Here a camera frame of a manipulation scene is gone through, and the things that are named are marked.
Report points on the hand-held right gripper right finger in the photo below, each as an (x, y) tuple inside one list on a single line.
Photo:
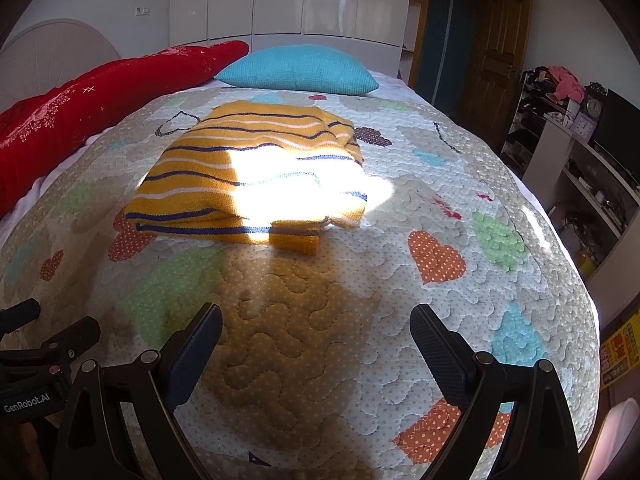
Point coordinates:
[(440, 350)]

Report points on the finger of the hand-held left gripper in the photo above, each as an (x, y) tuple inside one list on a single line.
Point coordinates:
[(70, 340), (20, 316)]

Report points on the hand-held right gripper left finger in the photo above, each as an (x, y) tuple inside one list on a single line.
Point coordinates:
[(192, 360)]

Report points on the yellow striped knit sweater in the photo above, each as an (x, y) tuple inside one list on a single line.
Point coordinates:
[(200, 175)]

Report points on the quilted heart-print bedspread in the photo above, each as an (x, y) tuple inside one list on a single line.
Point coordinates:
[(300, 310)]

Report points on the yellow bottle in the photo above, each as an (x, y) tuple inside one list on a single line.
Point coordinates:
[(584, 262)]

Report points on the yellow printed sign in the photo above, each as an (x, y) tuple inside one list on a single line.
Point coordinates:
[(622, 355)]

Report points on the red printed blanket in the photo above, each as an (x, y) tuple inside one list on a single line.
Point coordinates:
[(75, 115)]

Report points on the white shelf desk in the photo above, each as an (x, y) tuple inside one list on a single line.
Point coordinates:
[(555, 155)]

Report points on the shoe rack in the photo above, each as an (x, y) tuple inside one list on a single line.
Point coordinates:
[(525, 125)]

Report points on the purple square clock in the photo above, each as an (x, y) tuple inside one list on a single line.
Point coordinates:
[(582, 126)]

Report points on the white rounded headboard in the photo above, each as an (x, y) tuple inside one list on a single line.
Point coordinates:
[(50, 50)]

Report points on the white bed sheet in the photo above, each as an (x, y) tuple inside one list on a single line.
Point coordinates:
[(390, 85)]

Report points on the black monitor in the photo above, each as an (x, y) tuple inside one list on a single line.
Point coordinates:
[(620, 127)]

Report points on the black alarm clock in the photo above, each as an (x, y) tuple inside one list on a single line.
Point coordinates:
[(595, 105)]

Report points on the pink cloth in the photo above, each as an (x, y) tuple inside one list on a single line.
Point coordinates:
[(567, 85)]

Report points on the brown wooden door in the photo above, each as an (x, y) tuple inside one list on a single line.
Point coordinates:
[(497, 55)]

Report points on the turquoise pillow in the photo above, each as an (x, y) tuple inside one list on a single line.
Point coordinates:
[(300, 70)]

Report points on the white glossy wardrobe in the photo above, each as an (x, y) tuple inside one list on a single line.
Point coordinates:
[(280, 0)]

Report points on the white wall socket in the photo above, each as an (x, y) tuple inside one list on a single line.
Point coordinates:
[(142, 10)]

